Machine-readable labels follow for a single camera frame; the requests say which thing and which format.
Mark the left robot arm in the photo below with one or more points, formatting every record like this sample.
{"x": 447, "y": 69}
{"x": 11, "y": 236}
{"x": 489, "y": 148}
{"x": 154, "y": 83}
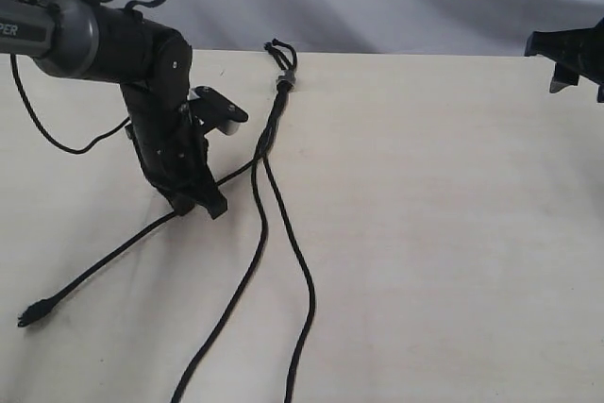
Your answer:
{"x": 151, "y": 63}

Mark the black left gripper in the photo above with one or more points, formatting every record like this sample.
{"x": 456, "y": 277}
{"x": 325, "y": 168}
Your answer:
{"x": 169, "y": 150}

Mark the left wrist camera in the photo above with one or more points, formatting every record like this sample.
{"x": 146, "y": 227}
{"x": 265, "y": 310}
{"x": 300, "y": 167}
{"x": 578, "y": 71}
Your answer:
{"x": 213, "y": 111}

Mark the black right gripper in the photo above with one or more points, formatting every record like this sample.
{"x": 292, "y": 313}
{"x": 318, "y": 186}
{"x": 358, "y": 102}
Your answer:
{"x": 577, "y": 53}

